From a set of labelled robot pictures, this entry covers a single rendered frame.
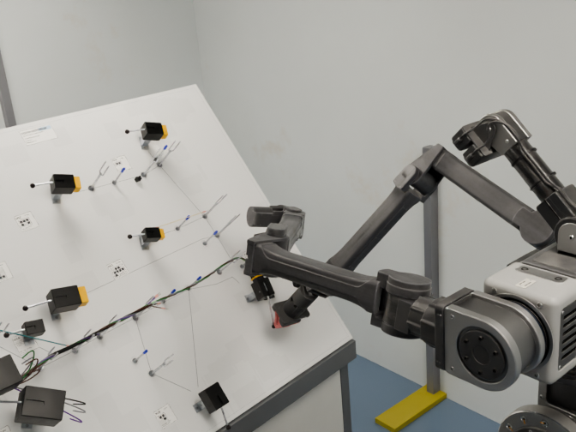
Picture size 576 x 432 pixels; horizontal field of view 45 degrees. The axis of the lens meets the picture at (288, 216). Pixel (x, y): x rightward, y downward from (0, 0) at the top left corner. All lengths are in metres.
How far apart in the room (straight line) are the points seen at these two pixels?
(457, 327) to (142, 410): 1.01
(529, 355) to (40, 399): 1.05
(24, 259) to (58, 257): 0.09
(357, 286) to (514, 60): 1.66
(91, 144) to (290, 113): 1.73
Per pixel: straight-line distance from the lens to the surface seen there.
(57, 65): 3.91
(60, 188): 1.98
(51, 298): 1.82
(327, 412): 2.41
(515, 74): 2.81
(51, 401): 1.70
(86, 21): 3.97
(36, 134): 2.16
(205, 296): 2.09
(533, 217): 1.60
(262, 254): 1.44
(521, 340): 1.12
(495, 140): 1.32
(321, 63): 3.48
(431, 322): 1.18
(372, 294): 1.29
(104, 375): 1.90
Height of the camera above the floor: 2.04
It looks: 20 degrees down
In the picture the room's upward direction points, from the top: 5 degrees counter-clockwise
